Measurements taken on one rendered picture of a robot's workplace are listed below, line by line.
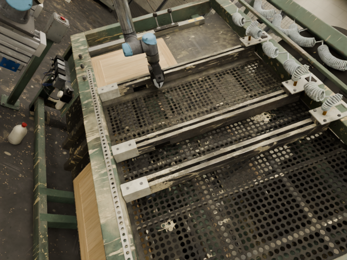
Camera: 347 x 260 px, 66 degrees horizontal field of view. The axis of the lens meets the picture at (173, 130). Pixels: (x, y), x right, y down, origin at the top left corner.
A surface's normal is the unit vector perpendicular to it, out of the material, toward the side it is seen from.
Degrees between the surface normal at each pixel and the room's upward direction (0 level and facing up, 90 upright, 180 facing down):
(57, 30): 90
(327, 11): 90
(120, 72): 51
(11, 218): 0
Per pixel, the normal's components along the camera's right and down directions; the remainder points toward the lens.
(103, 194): -0.11, -0.63
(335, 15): -0.67, -0.28
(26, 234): 0.66, -0.65
